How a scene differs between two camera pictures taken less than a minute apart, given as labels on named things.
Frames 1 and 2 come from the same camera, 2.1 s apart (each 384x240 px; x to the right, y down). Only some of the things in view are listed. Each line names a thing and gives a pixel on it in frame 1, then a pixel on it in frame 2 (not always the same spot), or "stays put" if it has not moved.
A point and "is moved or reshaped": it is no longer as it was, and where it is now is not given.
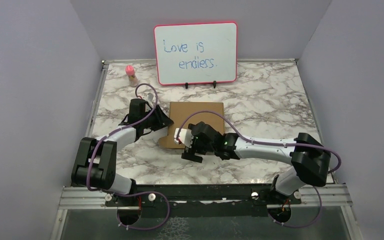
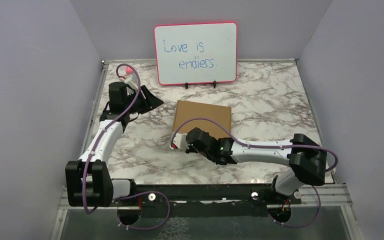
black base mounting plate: x=208 y=200 stays put
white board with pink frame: x=195 y=53 stays put
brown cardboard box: x=179 y=111 is moved or reshaped
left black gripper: x=162 y=119 → x=150 y=102
